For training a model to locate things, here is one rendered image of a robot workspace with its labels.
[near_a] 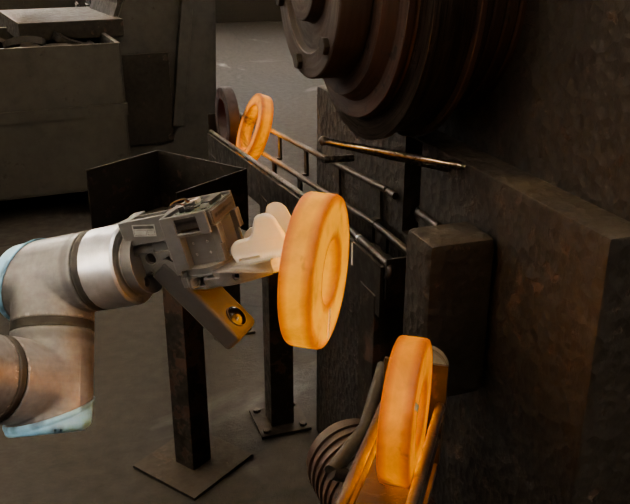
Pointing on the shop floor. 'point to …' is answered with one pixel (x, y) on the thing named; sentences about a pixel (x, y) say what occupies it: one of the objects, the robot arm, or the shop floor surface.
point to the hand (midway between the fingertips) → (315, 252)
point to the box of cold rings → (47, 113)
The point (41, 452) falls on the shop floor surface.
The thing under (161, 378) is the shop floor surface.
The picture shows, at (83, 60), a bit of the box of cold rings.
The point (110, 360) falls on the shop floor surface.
